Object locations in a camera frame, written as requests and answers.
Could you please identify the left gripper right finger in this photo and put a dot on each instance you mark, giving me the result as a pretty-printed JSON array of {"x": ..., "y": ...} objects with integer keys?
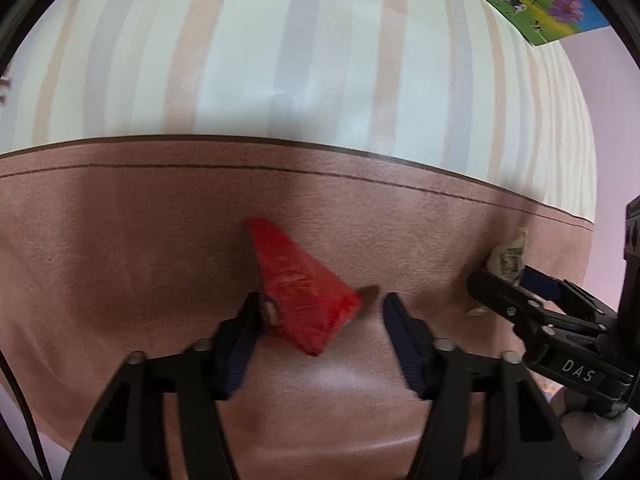
[{"x": 488, "y": 418}]

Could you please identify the cream chicken foot packet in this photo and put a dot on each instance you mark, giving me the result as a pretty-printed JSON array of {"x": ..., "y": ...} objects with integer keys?
[{"x": 507, "y": 261}]

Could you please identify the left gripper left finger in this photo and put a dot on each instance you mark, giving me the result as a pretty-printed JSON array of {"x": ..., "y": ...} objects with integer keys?
[{"x": 124, "y": 437}]

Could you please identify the red triangular snack packet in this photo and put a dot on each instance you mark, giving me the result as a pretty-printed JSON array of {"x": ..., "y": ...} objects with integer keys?
[{"x": 303, "y": 302}]

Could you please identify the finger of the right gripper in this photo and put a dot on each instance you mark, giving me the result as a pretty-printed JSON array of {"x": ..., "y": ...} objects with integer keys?
[
  {"x": 522, "y": 308},
  {"x": 570, "y": 298}
]

